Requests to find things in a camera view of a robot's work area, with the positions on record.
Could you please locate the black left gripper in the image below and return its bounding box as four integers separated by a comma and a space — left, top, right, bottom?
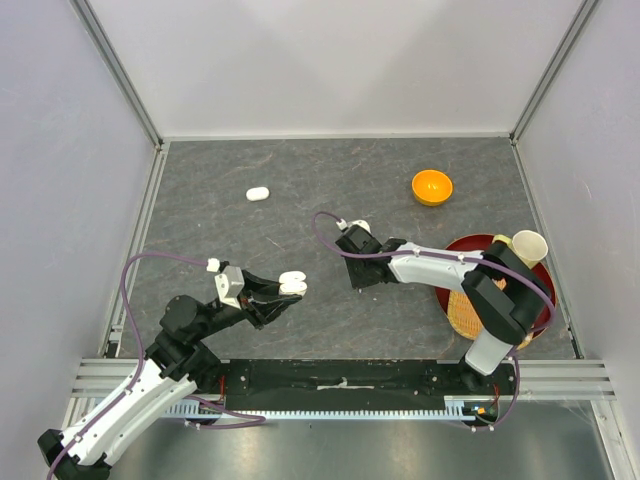
194, 268, 302, 339

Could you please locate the white earbud charging case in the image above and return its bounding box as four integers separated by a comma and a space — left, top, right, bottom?
278, 271, 307, 296

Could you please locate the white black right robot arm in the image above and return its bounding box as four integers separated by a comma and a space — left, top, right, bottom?
335, 220, 553, 394

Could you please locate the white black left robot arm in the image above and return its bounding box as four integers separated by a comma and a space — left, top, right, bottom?
38, 266, 307, 479

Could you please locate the white oval closed case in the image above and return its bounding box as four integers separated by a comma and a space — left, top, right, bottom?
246, 186, 270, 202

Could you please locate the woven bamboo tray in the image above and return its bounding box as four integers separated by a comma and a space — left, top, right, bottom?
447, 277, 534, 351

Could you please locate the orange plastic bowl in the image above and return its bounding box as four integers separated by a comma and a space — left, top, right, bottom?
411, 169, 454, 207

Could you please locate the red round plate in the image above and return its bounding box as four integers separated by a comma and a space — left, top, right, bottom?
434, 233, 557, 350

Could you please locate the cream yellow mug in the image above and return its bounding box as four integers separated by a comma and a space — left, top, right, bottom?
492, 230, 549, 269

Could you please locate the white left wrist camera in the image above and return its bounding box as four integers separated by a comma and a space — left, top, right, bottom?
215, 265, 245, 309

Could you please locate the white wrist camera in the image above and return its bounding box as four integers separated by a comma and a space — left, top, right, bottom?
215, 265, 245, 309
336, 219, 371, 233

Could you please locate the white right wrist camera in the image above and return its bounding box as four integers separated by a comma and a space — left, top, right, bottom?
336, 219, 371, 233

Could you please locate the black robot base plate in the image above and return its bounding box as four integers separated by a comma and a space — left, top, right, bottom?
188, 359, 516, 408

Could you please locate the light blue cable duct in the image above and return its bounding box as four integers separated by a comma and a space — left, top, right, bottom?
162, 398, 496, 422

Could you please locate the aluminium frame left post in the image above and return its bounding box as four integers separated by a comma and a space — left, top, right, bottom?
70, 0, 164, 149

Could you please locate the aluminium frame post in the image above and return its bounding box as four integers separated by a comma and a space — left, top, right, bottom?
70, 0, 164, 149
509, 0, 600, 145

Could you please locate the aluminium frame right post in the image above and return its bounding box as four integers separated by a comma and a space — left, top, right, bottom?
509, 0, 600, 145

